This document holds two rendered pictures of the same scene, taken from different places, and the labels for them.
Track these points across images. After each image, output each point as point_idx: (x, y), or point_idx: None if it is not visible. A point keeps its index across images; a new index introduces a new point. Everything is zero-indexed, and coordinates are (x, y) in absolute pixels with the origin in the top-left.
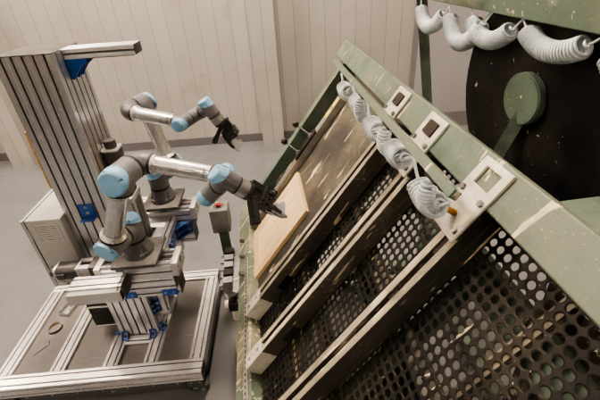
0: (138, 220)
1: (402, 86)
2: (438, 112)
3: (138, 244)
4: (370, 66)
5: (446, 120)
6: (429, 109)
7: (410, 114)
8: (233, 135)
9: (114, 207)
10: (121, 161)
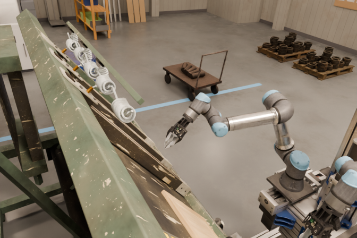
0: (291, 161)
1: (63, 76)
2: (50, 52)
3: (285, 171)
4: (92, 125)
5: (48, 49)
6: (53, 58)
7: (65, 70)
8: (307, 219)
9: None
10: (278, 95)
